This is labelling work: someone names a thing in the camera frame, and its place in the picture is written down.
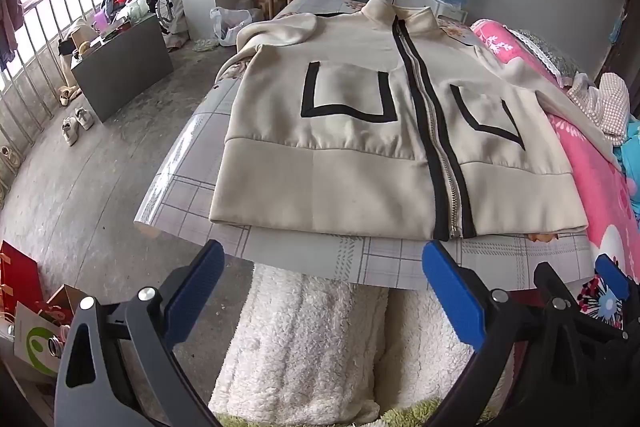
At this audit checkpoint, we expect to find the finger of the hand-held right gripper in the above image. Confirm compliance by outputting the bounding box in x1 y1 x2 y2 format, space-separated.
594 253 640 313
533 261 635 350

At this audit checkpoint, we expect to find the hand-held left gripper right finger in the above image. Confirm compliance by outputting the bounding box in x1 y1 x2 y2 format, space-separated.
422 241 591 427

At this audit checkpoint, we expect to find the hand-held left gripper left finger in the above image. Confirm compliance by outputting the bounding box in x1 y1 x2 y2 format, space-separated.
54 238 226 427

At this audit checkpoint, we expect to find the cream zip jacket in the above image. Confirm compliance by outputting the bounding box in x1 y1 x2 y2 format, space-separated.
209 0 618 242

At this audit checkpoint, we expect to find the floral grid bed sheet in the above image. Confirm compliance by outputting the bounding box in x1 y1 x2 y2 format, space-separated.
134 0 608 293

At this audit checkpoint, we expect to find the pink floral blanket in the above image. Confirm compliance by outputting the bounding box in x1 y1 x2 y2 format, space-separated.
470 18 640 333

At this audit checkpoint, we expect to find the white fluffy blanket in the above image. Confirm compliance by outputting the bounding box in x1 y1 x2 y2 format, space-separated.
207 264 506 425

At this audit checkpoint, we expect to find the blue plush blanket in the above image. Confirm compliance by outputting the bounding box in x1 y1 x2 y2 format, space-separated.
612 120 640 208

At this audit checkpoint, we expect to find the cardboard box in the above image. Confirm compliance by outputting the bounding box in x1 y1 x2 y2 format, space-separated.
35 284 88 323

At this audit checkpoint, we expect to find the white green paper bag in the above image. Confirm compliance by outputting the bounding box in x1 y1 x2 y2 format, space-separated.
12 302 68 378

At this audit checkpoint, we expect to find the pink white knit cloth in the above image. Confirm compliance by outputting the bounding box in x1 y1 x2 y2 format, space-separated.
567 72 631 145

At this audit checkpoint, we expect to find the red paper bag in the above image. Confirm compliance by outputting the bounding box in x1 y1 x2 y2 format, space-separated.
0 239 46 313

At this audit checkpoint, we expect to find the grey quilted cushion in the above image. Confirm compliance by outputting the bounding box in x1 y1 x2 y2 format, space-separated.
510 27 577 84

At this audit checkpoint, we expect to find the grey cabinet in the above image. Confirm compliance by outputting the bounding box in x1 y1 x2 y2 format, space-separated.
70 13 175 124

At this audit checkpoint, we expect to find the white plastic bag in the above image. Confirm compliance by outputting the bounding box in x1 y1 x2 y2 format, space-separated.
209 0 264 47

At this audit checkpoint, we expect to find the white water dispenser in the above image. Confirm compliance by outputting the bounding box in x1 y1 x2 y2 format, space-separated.
431 2 468 25

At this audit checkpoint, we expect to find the beige bag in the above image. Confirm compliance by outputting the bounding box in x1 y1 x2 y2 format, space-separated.
70 18 101 53

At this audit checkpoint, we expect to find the metal window railing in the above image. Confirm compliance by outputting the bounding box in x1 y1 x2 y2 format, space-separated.
0 0 116 208

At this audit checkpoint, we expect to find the dark hanging garment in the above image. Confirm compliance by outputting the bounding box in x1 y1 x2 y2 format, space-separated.
0 0 26 73

